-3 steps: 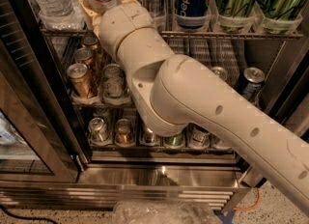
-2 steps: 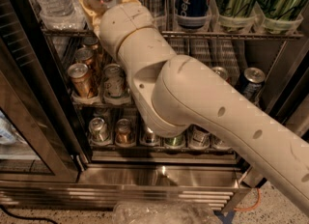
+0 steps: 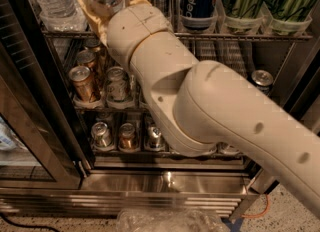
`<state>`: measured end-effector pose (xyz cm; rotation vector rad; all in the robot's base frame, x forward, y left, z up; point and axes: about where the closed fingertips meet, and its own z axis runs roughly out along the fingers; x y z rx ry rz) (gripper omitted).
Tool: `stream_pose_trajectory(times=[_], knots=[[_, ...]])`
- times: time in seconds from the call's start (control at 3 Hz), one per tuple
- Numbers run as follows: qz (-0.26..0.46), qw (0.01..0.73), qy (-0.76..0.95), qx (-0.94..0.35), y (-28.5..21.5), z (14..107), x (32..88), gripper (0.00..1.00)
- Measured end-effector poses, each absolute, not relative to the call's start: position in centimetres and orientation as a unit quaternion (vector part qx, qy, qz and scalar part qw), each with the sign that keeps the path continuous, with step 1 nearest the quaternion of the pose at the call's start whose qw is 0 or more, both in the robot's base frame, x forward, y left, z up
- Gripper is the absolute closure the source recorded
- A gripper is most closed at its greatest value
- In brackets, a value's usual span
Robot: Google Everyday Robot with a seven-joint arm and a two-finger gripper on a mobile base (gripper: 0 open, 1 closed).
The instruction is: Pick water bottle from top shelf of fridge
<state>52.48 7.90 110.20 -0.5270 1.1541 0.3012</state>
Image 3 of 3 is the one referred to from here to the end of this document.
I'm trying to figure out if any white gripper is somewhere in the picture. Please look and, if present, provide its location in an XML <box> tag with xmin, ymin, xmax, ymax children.
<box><xmin>77</xmin><ymin>0</ymin><xmax>173</xmax><ymax>71</ymax></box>

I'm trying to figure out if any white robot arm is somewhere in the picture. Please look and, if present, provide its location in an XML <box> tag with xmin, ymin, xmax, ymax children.
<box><xmin>77</xmin><ymin>0</ymin><xmax>320</xmax><ymax>216</ymax></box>

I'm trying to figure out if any gold can bottom shelf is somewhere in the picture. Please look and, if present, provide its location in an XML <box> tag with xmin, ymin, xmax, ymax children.
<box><xmin>119</xmin><ymin>123</ymin><xmax>138</xmax><ymax>151</ymax></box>

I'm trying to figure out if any stainless steel fridge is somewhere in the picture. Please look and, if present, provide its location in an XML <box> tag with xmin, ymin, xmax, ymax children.
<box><xmin>0</xmin><ymin>0</ymin><xmax>319</xmax><ymax>219</ymax></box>

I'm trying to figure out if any silver can bottom shelf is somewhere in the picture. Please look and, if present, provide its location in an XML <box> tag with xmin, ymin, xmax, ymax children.
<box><xmin>147</xmin><ymin>125</ymin><xmax>163</xmax><ymax>151</ymax></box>

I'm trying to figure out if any glass fridge door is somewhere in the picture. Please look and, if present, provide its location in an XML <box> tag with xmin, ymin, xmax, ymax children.
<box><xmin>0</xmin><ymin>0</ymin><xmax>81</xmax><ymax>189</ymax></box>

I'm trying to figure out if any brown bottle white cap right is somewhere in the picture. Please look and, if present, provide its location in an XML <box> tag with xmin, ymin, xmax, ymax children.
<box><xmin>218</xmin><ymin>142</ymin><xmax>239</xmax><ymax>155</ymax></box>

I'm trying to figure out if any gold can back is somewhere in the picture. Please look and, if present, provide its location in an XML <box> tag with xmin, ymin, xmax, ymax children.
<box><xmin>83</xmin><ymin>38</ymin><xmax>107</xmax><ymax>70</ymax></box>

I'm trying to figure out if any gold can middle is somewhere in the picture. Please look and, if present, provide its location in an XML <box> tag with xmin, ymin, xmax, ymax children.
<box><xmin>76</xmin><ymin>49</ymin><xmax>103</xmax><ymax>89</ymax></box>

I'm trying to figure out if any white green soda can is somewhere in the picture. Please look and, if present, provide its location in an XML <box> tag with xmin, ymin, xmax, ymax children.
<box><xmin>106</xmin><ymin>66</ymin><xmax>131</xmax><ymax>103</ymax></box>

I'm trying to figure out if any blue Pepsi can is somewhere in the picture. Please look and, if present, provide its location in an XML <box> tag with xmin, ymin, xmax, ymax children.
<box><xmin>180</xmin><ymin>0</ymin><xmax>215</xmax><ymax>30</ymax></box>

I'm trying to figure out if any gold can front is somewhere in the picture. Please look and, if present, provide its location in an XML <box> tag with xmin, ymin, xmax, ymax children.
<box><xmin>68</xmin><ymin>66</ymin><xmax>100</xmax><ymax>103</ymax></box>

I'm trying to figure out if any green silver can bottom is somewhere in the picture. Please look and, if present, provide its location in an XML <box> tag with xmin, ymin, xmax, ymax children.
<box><xmin>91</xmin><ymin>122</ymin><xmax>113</xmax><ymax>149</ymax></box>

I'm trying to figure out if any dark blue soda can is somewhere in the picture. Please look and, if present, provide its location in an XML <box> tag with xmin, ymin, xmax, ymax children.
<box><xmin>250</xmin><ymin>70</ymin><xmax>273</xmax><ymax>95</ymax></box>

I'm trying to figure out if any clear plastic bag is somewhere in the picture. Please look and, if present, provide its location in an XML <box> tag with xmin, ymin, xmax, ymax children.
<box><xmin>116</xmin><ymin>209</ymin><xmax>230</xmax><ymax>232</ymax></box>

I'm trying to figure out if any top wire shelf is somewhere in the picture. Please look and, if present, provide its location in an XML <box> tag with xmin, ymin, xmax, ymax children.
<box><xmin>42</xmin><ymin>30</ymin><xmax>313</xmax><ymax>42</ymax></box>

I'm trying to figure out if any wire shelf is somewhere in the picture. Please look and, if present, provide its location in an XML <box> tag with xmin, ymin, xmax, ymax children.
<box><xmin>75</xmin><ymin>106</ymin><xmax>149</xmax><ymax>113</ymax></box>
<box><xmin>42</xmin><ymin>30</ymin><xmax>313</xmax><ymax>42</ymax></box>

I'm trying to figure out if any middle wire shelf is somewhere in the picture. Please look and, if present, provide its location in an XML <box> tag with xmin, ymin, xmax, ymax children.
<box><xmin>75</xmin><ymin>106</ymin><xmax>149</xmax><ymax>113</ymax></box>

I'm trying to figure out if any black cable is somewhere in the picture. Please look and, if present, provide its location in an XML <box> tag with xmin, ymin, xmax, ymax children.
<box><xmin>0</xmin><ymin>212</ymin><xmax>61</xmax><ymax>232</ymax></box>

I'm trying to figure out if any orange cable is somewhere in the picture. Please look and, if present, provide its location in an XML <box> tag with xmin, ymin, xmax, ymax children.
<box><xmin>241</xmin><ymin>193</ymin><xmax>270</xmax><ymax>220</ymax></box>

